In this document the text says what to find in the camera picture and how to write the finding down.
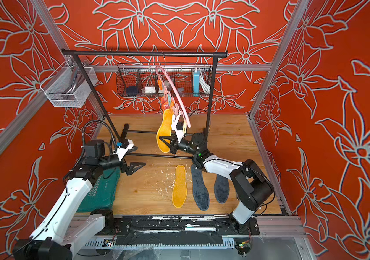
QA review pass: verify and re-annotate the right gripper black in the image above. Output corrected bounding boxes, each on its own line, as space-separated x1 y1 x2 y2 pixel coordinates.
160 136 201 159

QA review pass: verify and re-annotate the yellow insole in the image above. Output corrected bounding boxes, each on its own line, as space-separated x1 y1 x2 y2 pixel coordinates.
172 165 188 208
156 109 174 153

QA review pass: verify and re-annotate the red insole front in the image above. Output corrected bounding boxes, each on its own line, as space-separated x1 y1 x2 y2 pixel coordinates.
161 97 170 111

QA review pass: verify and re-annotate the yellow insole front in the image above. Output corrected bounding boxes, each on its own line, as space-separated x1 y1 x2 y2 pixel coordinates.
172 165 188 208

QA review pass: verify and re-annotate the pink clip hanger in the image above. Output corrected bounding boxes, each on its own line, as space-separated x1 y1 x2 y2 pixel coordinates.
155 66 191 130

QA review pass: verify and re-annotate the dark grey insole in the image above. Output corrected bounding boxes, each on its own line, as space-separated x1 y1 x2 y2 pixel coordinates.
191 164 210 211
214 175 230 204

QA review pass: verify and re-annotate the dark grey insole front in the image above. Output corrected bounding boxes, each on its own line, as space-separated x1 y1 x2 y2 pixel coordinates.
214 175 230 204

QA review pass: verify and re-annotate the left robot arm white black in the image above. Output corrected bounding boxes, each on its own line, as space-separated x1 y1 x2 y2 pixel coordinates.
12 139 145 260

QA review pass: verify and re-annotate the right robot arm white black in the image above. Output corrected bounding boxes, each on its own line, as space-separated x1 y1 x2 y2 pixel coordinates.
157 133 275 225

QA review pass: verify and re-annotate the green plastic tool case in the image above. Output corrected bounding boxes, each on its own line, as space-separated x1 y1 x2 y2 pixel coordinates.
77 167 121 213

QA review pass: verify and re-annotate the white box in basket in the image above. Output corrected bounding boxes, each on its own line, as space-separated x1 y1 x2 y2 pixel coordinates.
142 86 156 95

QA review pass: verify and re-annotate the dark blue round item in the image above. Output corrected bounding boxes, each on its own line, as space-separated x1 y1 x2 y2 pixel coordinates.
125 86 138 96

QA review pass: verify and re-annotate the light blue box in basket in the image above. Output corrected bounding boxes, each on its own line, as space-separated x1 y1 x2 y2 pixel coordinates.
192 68 200 97

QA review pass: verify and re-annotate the black metal clothes rack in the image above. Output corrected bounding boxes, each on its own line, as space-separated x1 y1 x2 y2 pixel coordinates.
61 48 228 160

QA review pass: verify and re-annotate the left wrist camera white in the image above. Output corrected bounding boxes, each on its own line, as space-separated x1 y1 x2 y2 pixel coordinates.
116 139 134 160

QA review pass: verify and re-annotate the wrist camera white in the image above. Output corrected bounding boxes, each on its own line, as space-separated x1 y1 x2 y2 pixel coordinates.
173 121 187 143
116 139 134 160

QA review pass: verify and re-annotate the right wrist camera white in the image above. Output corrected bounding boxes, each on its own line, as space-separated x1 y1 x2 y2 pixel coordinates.
173 121 187 143

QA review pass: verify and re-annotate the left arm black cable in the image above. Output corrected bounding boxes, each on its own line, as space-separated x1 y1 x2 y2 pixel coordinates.
81 119 121 153

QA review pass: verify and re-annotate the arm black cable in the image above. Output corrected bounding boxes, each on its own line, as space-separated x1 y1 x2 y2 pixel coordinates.
252 191 276 218
81 119 121 153

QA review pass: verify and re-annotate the black wire wall basket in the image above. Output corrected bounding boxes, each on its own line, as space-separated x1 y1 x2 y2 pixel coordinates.
116 63 213 97

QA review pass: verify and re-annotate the white cable in basket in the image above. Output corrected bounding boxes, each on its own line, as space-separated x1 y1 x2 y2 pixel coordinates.
200 77 212 94

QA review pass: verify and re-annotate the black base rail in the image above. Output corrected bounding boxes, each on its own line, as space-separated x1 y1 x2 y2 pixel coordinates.
86 214 260 247

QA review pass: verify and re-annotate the white mesh wall basket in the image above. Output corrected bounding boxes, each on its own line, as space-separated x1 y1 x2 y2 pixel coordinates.
41 65 92 108

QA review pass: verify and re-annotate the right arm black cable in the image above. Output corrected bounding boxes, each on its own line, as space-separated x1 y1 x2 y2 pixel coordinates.
252 191 276 218

